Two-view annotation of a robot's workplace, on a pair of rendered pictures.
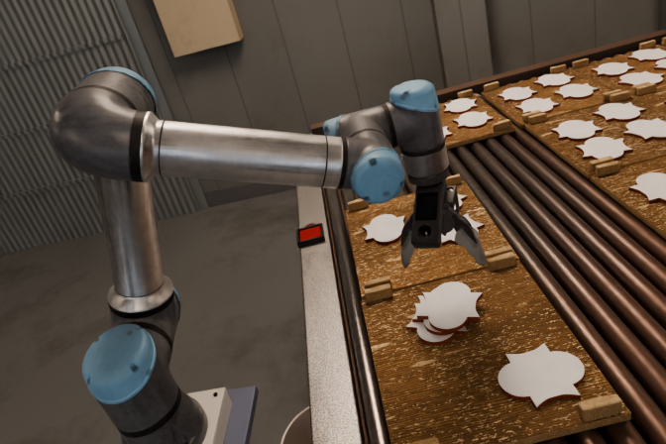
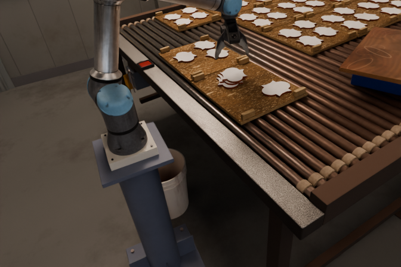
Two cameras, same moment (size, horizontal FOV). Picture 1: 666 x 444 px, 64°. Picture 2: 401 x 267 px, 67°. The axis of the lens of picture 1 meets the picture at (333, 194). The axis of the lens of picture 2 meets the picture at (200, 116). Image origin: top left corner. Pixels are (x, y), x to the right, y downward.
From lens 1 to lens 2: 63 cm
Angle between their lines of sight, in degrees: 26
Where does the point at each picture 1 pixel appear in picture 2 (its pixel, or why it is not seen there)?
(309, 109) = (80, 22)
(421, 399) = (237, 103)
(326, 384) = (192, 109)
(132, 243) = (113, 42)
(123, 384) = (125, 104)
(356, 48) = not seen: outside the picture
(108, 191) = (107, 13)
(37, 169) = not seen: outside the picture
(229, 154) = not seen: outside the picture
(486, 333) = (249, 82)
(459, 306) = (237, 74)
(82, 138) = not seen: outside the picture
